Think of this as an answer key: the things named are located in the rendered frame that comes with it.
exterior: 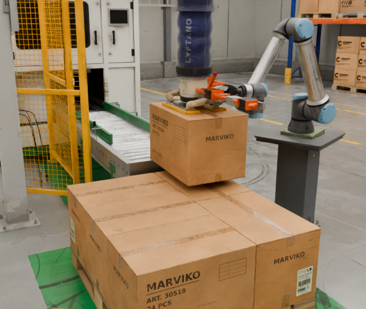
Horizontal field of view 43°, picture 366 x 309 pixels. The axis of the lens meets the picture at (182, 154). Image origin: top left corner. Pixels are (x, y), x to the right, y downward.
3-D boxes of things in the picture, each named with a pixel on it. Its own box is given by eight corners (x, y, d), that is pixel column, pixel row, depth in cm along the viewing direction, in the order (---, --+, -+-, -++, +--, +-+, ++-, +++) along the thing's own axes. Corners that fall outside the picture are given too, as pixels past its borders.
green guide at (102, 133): (57, 112, 517) (57, 104, 515) (67, 111, 522) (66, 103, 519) (100, 145, 380) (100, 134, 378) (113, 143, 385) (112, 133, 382)
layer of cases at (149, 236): (70, 243, 302) (66, 185, 290) (203, 215, 345) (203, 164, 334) (138, 357, 199) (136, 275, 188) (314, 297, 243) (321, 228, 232)
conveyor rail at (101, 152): (56, 125, 520) (54, 109, 515) (60, 125, 522) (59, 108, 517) (128, 190, 322) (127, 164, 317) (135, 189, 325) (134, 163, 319)
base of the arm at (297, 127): (293, 124, 349) (294, 112, 346) (317, 129, 339) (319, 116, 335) (282, 130, 335) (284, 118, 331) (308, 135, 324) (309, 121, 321)
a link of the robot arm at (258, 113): (254, 114, 299) (256, 96, 295) (265, 119, 289) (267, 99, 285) (243, 116, 294) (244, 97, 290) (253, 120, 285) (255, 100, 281)
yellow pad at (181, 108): (161, 105, 304) (161, 97, 303) (175, 103, 308) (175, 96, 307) (185, 114, 275) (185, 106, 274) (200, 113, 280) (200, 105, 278)
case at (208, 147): (149, 159, 324) (149, 102, 312) (200, 152, 340) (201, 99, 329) (188, 186, 272) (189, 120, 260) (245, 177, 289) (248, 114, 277)
